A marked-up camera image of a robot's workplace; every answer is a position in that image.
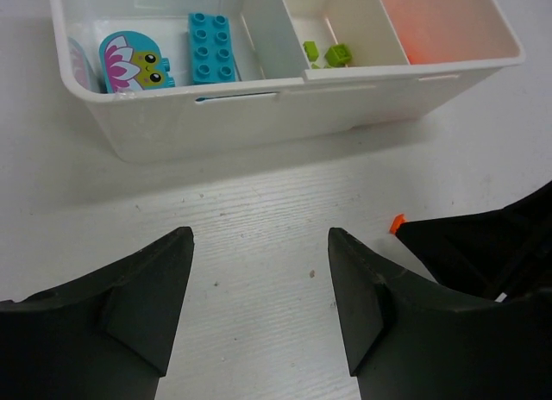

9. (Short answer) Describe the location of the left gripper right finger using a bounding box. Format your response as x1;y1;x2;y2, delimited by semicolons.
328;228;551;399

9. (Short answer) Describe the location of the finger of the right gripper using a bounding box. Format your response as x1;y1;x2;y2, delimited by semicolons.
396;184;551;300

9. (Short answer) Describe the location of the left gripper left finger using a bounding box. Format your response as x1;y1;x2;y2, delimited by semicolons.
1;227;194;399

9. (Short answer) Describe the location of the green lego piece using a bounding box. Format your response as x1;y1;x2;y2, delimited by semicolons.
324;44;353;68
310;63;334;70
303;41;319;62

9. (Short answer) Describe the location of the teal penguin lego brick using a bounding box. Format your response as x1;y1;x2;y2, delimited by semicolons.
98;30;176;93

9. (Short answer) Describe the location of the long teal lego brick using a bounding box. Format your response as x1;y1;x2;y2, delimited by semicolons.
188;12;236;85

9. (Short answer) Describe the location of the orange lego piece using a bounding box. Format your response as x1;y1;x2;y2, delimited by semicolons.
389;213;407;235

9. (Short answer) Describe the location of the white three-compartment sorting tray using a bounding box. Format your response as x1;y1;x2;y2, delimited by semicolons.
49;0;524;163

